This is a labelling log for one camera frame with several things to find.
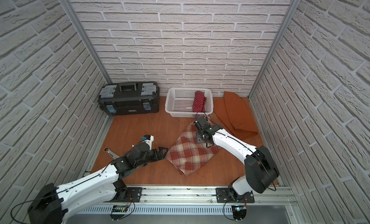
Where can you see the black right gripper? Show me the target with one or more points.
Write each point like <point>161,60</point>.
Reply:
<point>199,140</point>

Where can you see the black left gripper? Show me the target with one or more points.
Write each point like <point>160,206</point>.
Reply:
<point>156,153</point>

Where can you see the red polka dot skirt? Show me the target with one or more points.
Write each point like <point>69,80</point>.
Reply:
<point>199,102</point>

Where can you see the red plaid skirt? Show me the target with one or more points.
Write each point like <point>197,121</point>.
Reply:
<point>188,156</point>

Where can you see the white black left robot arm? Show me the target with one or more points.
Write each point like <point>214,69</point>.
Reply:
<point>55,204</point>

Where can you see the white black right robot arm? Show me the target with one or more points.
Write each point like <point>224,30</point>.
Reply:
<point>260,168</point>

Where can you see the silver wrench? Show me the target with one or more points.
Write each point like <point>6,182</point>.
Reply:
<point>111,153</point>

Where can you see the orange brown skirt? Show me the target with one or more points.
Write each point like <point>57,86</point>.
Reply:
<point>233,112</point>

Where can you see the white plastic basket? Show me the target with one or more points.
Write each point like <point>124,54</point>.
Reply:
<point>179,102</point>

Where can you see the black plastic toolbox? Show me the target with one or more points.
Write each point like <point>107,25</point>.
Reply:
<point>130,98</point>

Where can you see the left controller board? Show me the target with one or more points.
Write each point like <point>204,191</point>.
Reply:
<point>119,212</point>

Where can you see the controller board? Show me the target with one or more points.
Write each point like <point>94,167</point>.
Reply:
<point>239,212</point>
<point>119,212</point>

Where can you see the right controller board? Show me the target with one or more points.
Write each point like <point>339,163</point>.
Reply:
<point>239,212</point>

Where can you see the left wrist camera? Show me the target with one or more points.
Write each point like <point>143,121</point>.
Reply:
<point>148,139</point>

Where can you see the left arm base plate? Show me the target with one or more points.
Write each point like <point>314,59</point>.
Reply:
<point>130,193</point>

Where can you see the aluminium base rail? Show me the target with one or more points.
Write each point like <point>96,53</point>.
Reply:
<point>206,195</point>

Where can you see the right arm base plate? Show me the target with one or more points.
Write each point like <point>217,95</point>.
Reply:
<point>224,195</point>

